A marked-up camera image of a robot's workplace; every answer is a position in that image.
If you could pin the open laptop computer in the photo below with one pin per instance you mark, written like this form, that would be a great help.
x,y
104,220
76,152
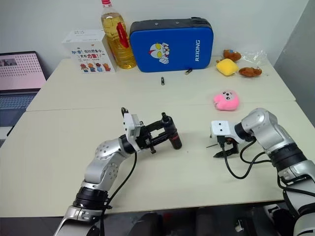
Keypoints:
x,y
17,73

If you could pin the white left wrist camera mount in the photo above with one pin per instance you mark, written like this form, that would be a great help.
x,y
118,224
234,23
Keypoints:
x,y
130,127

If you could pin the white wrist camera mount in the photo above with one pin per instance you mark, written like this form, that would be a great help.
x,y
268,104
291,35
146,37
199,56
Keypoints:
x,y
130,127
221,128

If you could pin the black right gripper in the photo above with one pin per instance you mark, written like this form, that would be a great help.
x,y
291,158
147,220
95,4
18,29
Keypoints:
x,y
230,145

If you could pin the blue cartoon zip case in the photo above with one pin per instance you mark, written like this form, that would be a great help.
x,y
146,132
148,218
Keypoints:
x,y
169,46

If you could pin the black electric screwdriver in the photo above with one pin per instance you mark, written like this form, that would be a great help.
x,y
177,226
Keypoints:
x,y
172,134

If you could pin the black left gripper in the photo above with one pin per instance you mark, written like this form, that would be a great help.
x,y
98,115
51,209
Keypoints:
x,y
145,139

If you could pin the white printed carton box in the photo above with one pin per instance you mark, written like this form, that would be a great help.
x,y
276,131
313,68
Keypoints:
x,y
88,51

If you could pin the pink plush toy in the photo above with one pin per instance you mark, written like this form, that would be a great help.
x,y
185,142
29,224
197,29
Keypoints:
x,y
227,100

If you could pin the clear plastic bag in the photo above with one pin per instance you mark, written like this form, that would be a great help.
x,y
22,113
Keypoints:
x,y
254,57

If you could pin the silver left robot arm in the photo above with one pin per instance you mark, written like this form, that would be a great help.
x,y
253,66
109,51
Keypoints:
x,y
103,162

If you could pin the brown plush toy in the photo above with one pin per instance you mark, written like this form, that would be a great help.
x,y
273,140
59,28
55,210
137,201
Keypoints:
x,y
249,71
231,54

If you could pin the yellow cooking oil bottle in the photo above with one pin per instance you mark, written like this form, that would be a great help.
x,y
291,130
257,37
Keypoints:
x,y
118,41

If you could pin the yellow plush toy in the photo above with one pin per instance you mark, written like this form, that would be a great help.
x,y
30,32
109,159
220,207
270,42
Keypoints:
x,y
227,67

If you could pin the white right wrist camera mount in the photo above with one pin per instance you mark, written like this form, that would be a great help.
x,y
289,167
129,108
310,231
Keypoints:
x,y
221,128

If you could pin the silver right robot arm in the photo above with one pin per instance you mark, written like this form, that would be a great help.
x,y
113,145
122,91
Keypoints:
x,y
270,137

